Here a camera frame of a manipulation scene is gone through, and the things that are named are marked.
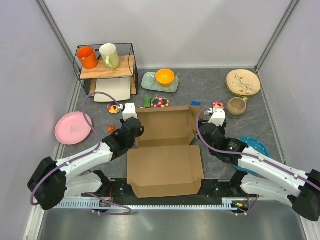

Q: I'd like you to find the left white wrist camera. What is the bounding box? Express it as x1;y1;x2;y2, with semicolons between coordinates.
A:
119;103;138;121

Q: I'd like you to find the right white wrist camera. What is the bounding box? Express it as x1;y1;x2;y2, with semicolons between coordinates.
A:
204;107;226;127

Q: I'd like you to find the small orange red toy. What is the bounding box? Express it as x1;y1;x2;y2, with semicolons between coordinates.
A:
107;125;116;133

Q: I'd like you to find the pink plate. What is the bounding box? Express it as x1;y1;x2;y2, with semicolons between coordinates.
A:
54;111;92;145

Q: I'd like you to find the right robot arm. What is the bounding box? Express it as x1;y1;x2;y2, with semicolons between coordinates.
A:
196;123;320;222

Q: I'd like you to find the green bone toy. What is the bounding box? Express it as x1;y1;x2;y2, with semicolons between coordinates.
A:
143;96;152;108

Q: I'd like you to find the beige floral plate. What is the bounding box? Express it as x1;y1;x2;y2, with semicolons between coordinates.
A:
225;69;261;91

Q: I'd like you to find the pale green mug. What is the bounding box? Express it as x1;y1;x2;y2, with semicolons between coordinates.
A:
99;43;119;69

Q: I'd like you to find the rainbow flower toy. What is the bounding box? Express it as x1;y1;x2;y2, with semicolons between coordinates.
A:
107;104;121;114

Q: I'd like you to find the white square plate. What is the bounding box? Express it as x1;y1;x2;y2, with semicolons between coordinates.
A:
95;77;131;102

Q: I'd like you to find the brown ceramic cup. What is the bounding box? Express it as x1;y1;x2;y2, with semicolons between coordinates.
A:
225;97;248;118

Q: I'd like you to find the blue polka dot plate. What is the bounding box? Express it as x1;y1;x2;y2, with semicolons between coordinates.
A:
234;136;270;176

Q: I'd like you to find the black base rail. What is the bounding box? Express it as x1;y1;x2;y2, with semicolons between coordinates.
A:
95;178;247;206

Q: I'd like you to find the green double flower toy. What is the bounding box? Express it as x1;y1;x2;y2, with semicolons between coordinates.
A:
150;96;170;108

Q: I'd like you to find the orange bowl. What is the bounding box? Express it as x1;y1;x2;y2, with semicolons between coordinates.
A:
155;68;175;86

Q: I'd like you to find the green plate under floral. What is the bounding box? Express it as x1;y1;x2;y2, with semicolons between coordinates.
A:
226;84;259;98

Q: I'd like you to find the blue small box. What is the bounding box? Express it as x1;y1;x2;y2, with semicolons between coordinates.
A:
191;101;201;106

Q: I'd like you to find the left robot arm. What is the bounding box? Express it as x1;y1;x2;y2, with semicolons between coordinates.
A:
27;117;144;211

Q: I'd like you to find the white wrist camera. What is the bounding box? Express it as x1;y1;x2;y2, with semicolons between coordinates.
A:
204;107;226;127
119;103;138;121

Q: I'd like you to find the pink flower toy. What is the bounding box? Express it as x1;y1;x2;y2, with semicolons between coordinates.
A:
212;101;224;109

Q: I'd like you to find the orange mug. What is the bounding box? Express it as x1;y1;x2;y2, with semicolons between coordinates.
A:
76;46;98;70

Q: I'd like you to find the black wire wooden shelf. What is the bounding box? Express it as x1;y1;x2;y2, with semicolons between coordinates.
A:
72;42;139;96

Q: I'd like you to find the pale green tray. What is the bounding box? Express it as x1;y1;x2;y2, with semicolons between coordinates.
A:
141;72;180;93

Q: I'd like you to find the brown cardboard box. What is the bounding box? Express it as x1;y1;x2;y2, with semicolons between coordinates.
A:
127;106;204;198

